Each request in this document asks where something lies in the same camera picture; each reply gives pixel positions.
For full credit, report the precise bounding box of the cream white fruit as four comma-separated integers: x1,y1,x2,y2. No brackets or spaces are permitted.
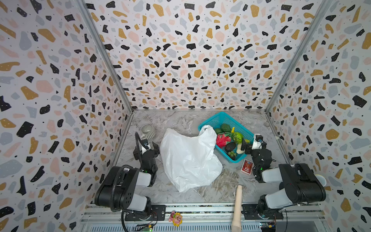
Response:
236,140,247,154

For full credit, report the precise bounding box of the white plastic bag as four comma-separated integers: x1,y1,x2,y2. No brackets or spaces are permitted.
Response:
160,125,223,192

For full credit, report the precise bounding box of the red dragon fruit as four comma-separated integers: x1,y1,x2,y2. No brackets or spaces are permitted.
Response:
216,132,232,148

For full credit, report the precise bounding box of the light green round fruit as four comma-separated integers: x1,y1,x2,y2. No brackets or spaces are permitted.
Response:
232,132,243,144

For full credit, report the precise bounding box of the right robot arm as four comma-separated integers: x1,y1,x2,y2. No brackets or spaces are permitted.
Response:
250,148,326,219

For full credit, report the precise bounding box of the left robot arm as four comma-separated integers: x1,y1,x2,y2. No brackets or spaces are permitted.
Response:
94,143,160,216

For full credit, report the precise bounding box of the red card box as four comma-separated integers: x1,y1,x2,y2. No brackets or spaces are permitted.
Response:
241,159,254,175

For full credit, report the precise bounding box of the green grapes bunch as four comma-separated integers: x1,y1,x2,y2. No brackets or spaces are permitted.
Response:
228,151,237,160

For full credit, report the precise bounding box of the dark green avocado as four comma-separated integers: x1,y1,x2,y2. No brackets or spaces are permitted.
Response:
220,123,232,132

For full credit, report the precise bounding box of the teal plastic basket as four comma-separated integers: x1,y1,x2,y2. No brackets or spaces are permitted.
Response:
198,112,254,163

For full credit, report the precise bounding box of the white mesh strainer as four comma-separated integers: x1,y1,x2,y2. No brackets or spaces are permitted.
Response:
315,174,327,187

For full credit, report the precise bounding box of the pink yellow flower toy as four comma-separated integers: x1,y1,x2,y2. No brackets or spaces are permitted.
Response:
168,210,183,227

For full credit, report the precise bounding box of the beige wooden rolling pin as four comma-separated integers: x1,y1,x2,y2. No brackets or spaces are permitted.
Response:
231,185,243,232

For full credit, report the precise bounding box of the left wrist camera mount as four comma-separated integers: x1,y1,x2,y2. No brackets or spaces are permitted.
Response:
140,139,151,154

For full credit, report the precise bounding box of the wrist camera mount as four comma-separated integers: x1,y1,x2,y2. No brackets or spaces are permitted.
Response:
252,133,267,150
140,139,151,154

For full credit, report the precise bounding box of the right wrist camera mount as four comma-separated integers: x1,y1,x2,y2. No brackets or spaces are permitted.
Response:
252,133,267,150

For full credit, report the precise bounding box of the left black corrugated cable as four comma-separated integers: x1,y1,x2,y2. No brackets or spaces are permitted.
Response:
110,131,148,232

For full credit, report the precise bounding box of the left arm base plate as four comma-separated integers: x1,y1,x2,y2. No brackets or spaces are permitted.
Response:
125,205,166,221

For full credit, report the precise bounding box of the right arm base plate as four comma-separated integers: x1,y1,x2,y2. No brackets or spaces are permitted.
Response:
242,204,284,220

